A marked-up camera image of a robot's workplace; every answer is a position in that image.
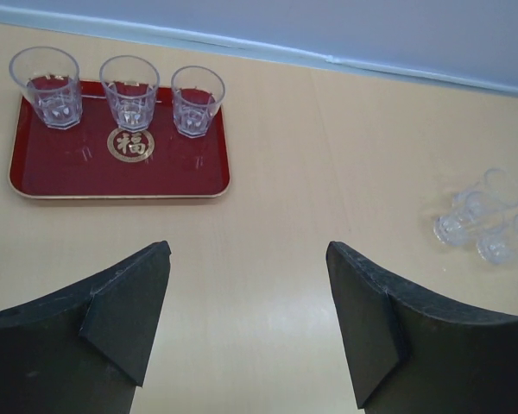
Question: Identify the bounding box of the cluster back clear glass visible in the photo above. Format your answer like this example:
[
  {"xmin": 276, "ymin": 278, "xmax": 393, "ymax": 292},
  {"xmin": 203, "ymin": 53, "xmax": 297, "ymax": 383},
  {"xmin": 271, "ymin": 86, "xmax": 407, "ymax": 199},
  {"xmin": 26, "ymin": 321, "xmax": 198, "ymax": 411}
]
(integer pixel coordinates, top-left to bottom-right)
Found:
[{"xmin": 452, "ymin": 167, "xmax": 518, "ymax": 210}]

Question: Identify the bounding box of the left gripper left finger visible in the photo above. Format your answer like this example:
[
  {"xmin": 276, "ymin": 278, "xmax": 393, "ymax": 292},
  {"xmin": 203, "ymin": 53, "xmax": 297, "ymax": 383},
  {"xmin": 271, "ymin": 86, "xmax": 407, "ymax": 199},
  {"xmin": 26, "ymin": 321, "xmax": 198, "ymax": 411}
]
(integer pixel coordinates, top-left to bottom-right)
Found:
[{"xmin": 0, "ymin": 241, "xmax": 171, "ymax": 413}]

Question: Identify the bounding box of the aluminium frame rail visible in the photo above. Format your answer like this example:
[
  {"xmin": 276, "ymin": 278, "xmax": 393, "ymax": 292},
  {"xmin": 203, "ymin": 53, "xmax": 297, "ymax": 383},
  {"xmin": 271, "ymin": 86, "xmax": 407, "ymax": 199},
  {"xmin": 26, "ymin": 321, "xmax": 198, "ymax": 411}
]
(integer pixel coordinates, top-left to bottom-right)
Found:
[{"xmin": 0, "ymin": 7, "xmax": 518, "ymax": 98}]

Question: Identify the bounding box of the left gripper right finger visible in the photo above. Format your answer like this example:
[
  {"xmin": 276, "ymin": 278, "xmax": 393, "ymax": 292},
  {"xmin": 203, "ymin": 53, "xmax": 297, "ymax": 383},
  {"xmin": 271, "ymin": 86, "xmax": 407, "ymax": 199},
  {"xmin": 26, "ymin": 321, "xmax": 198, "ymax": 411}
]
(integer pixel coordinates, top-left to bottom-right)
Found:
[{"xmin": 325, "ymin": 241, "xmax": 518, "ymax": 413}]

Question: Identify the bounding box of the cluster clear glass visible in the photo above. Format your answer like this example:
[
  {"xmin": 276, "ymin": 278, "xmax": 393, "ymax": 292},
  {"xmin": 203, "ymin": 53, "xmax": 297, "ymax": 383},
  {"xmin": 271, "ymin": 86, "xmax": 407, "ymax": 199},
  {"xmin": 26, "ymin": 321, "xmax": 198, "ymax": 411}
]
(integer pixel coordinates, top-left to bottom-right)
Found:
[
  {"xmin": 477, "ymin": 213, "xmax": 518, "ymax": 265},
  {"xmin": 433, "ymin": 191, "xmax": 497, "ymax": 247},
  {"xmin": 452, "ymin": 167, "xmax": 518, "ymax": 210}
]

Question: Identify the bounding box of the cluster left clear glass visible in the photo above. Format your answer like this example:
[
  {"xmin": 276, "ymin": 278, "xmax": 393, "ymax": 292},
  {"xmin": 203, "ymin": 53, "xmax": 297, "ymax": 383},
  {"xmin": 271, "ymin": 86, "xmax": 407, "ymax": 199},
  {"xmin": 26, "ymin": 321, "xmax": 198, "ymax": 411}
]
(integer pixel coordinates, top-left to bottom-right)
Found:
[{"xmin": 433, "ymin": 191, "xmax": 497, "ymax": 247}]

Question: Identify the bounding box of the red lacquer tray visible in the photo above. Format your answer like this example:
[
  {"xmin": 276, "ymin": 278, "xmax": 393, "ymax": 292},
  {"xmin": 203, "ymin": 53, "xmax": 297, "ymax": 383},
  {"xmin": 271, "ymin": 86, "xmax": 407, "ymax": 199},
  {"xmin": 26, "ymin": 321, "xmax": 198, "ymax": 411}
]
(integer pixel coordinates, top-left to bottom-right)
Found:
[{"xmin": 9, "ymin": 80, "xmax": 231, "ymax": 199}]

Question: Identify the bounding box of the cluster front clear glass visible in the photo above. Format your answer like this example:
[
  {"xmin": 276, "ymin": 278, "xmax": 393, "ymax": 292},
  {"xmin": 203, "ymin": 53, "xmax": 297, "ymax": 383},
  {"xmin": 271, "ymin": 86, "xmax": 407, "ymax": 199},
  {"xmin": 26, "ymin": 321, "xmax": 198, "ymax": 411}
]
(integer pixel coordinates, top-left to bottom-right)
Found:
[{"xmin": 477, "ymin": 213, "xmax": 518, "ymax": 265}]

